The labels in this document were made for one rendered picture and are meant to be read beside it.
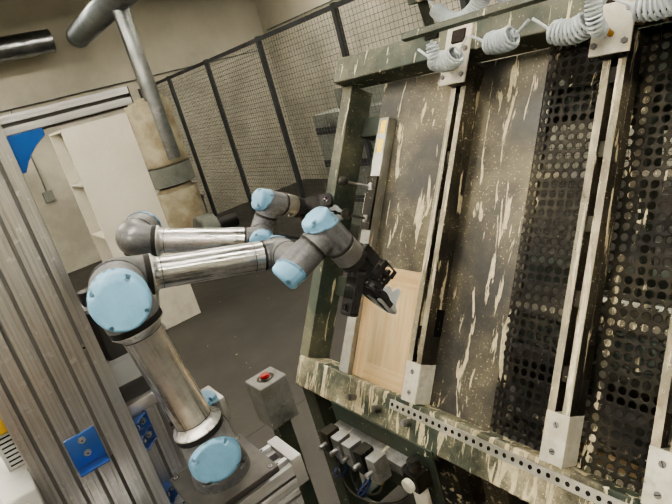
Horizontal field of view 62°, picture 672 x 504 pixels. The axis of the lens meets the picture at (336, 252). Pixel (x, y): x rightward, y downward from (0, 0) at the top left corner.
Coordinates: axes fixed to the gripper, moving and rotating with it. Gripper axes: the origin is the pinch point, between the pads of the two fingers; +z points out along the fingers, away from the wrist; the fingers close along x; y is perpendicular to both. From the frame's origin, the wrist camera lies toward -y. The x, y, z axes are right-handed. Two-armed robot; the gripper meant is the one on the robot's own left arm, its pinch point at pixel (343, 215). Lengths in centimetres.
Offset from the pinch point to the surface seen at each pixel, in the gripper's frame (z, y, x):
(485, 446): 8, -44, 79
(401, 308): 11.9, -13.1, 35.7
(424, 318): 6, -28, 42
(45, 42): -2, 620, -457
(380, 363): 12, -1, 53
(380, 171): 9.6, -10.8, -15.2
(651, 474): 6, -87, 85
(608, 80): 6, -95, -6
